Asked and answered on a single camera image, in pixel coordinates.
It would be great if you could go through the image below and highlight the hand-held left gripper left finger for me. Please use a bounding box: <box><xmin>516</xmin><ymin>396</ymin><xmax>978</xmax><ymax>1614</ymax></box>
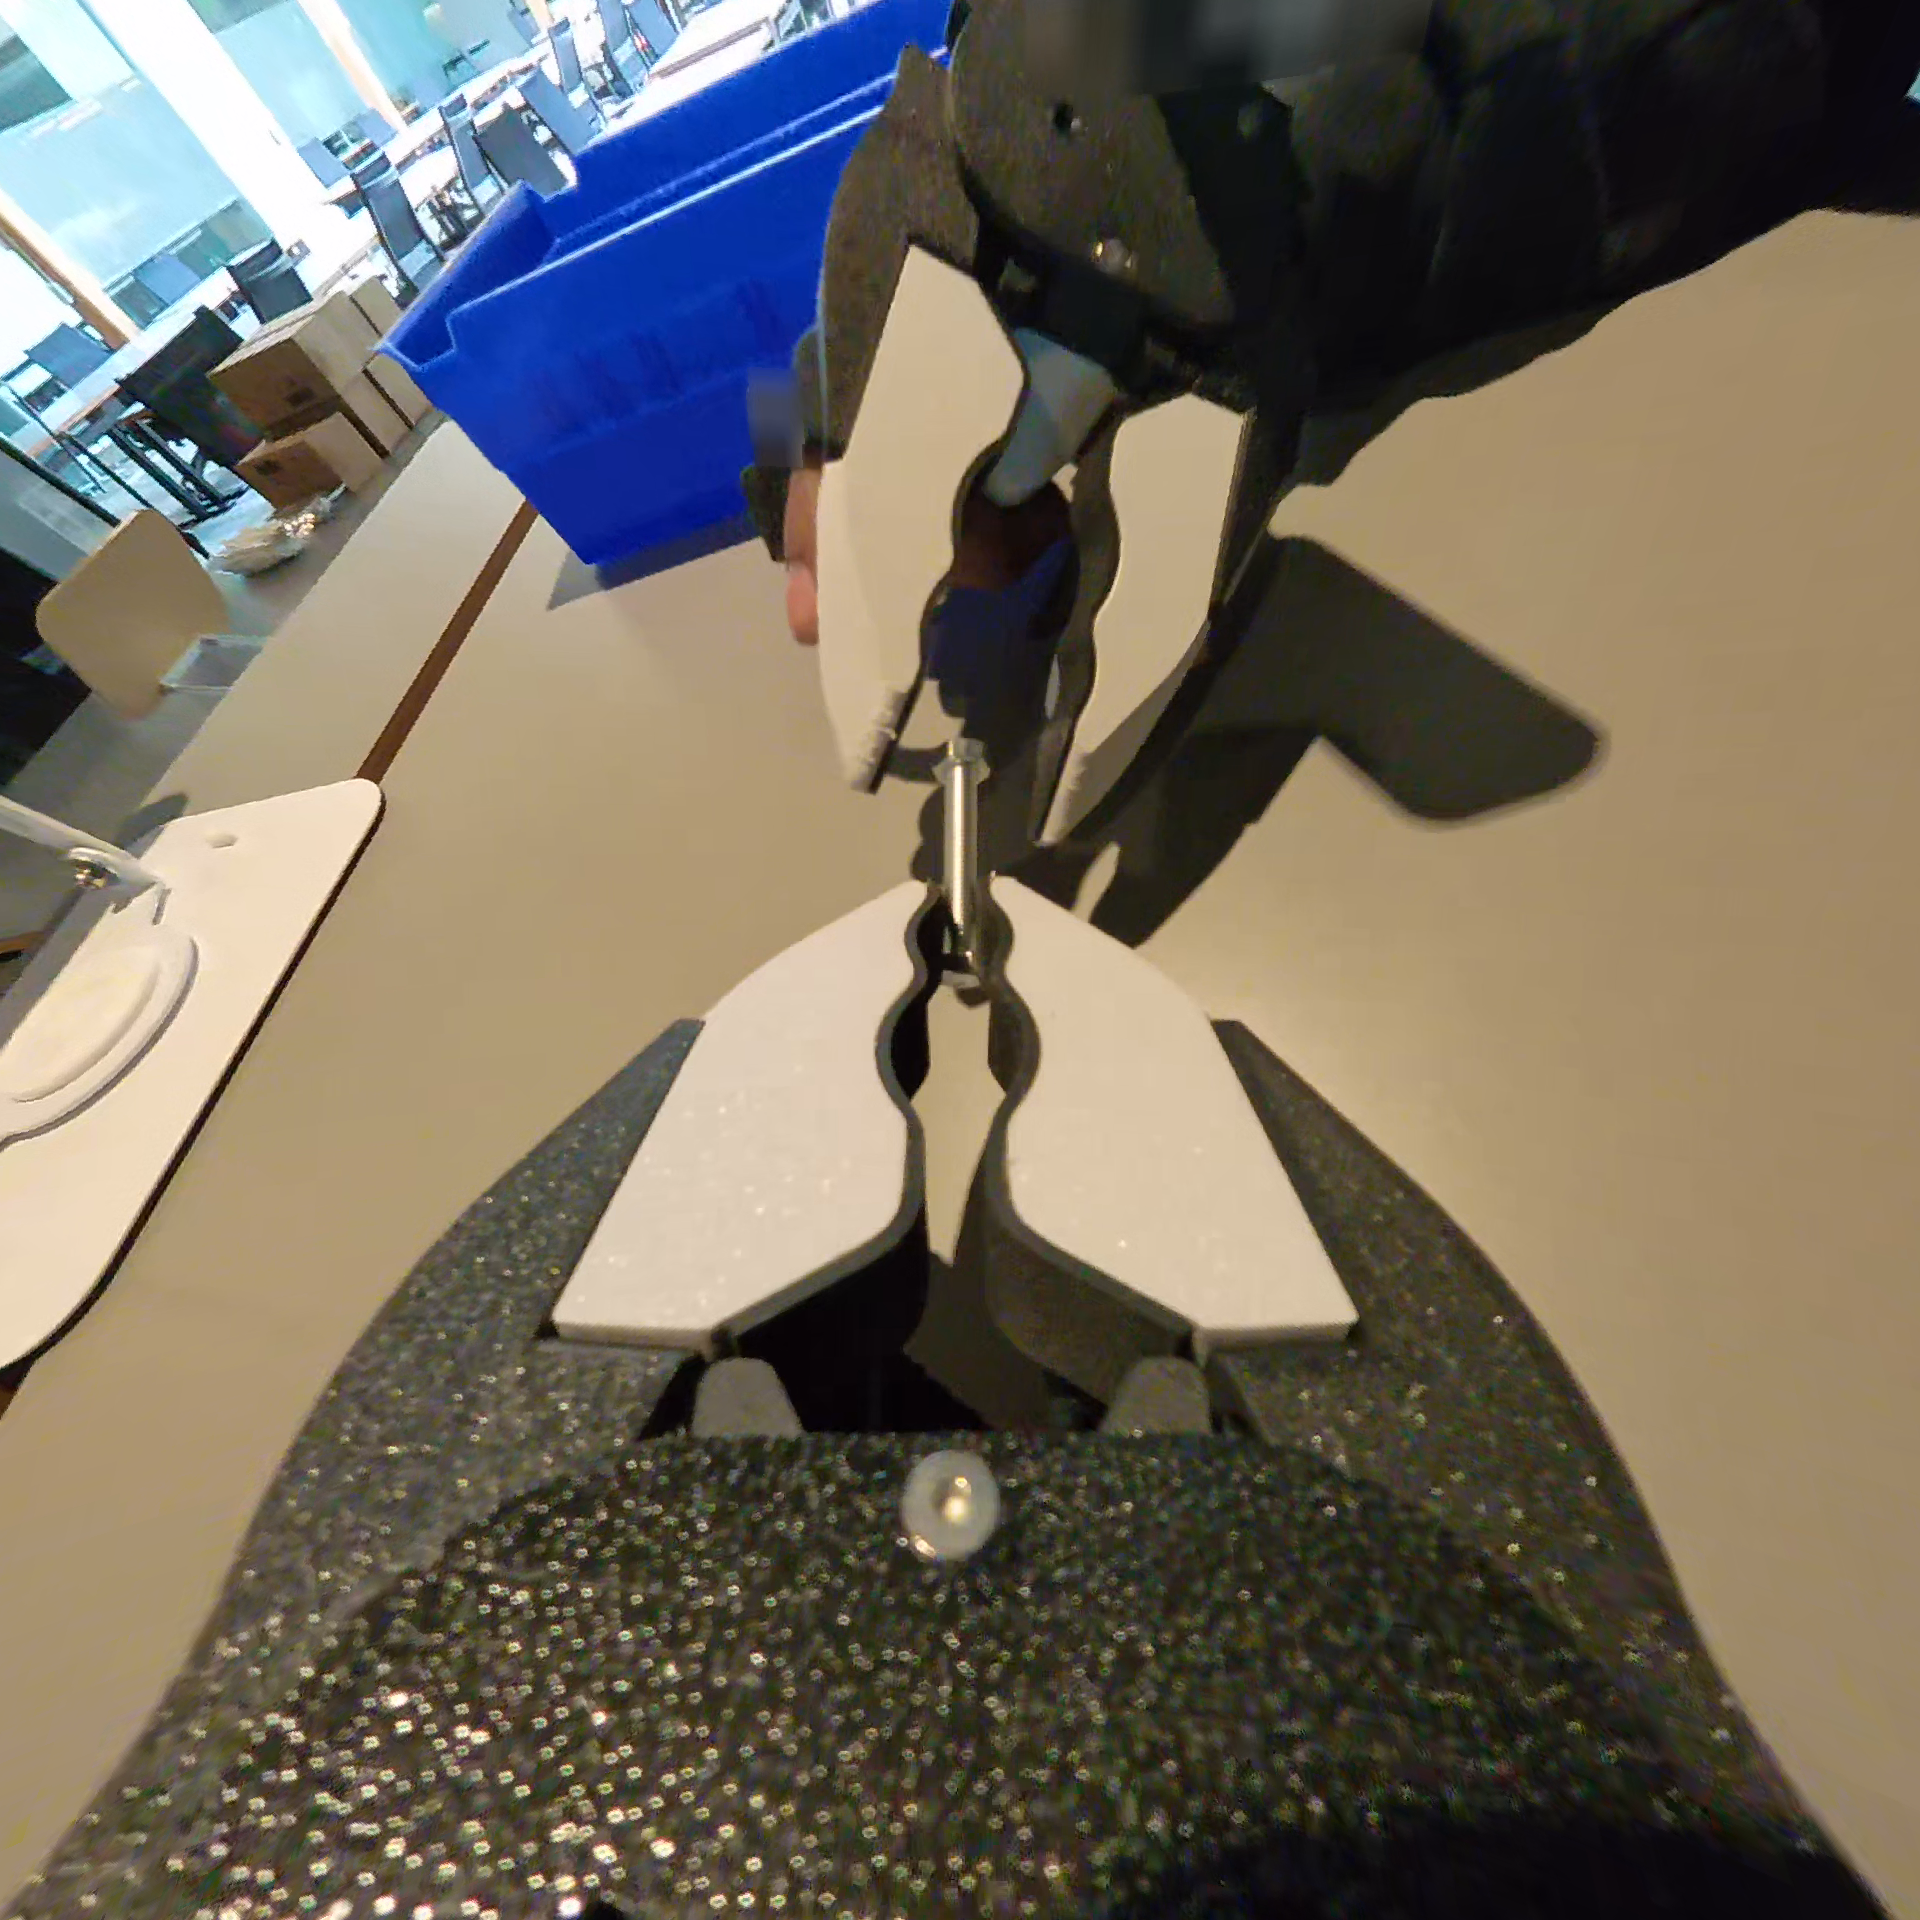
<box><xmin>550</xmin><ymin>878</ymin><xmax>941</xmax><ymax>1434</ymax></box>

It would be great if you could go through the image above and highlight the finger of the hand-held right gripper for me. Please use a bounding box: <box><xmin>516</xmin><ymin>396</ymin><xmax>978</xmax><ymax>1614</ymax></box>
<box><xmin>815</xmin><ymin>239</ymin><xmax>1037</xmax><ymax>797</ymax></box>
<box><xmin>1031</xmin><ymin>403</ymin><xmax>1260</xmax><ymax>849</ymax></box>

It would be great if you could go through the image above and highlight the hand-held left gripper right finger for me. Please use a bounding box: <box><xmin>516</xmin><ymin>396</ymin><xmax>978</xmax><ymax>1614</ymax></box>
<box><xmin>983</xmin><ymin>876</ymin><xmax>1366</xmax><ymax>1434</ymax></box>

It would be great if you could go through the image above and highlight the silver metal bolt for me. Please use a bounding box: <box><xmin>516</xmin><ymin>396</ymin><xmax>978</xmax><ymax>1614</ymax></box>
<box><xmin>929</xmin><ymin>738</ymin><xmax>991</xmax><ymax>963</ymax></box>

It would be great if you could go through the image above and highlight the person's right hand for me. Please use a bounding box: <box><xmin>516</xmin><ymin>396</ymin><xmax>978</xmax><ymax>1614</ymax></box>
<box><xmin>780</xmin><ymin>460</ymin><xmax>828</xmax><ymax>650</ymax></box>

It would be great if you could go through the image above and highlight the blue plastic bin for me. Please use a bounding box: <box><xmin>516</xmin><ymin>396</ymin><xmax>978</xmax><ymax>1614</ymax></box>
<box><xmin>378</xmin><ymin>69</ymin><xmax>963</xmax><ymax>569</ymax></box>
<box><xmin>562</xmin><ymin>0</ymin><xmax>963</xmax><ymax>182</ymax></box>

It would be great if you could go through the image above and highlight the group of black chairs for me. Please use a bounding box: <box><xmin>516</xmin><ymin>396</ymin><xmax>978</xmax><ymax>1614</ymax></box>
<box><xmin>0</xmin><ymin>0</ymin><xmax>677</xmax><ymax>520</ymax></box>

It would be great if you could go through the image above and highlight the brown cardboard box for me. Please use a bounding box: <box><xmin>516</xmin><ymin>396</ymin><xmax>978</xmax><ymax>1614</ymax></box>
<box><xmin>233</xmin><ymin>412</ymin><xmax>393</xmax><ymax>513</ymax></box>
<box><xmin>205</xmin><ymin>278</ymin><xmax>439</xmax><ymax>450</ymax></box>

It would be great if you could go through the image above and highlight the crumpled clear plastic bag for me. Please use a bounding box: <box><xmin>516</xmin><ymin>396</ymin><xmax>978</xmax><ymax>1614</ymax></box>
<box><xmin>209</xmin><ymin>504</ymin><xmax>341</xmax><ymax>576</ymax></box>

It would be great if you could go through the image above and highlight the light wooden chair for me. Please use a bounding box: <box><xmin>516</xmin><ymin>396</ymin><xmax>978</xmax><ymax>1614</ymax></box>
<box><xmin>33</xmin><ymin>509</ymin><xmax>235</xmax><ymax>717</ymax></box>

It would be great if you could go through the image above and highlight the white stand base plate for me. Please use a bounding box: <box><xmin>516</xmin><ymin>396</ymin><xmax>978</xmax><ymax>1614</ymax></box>
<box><xmin>0</xmin><ymin>776</ymin><xmax>385</xmax><ymax>1374</ymax></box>

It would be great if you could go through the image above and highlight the clear acrylic stand bracket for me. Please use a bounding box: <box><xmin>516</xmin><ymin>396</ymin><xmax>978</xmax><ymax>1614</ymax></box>
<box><xmin>0</xmin><ymin>793</ymin><xmax>173</xmax><ymax>930</ymax></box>

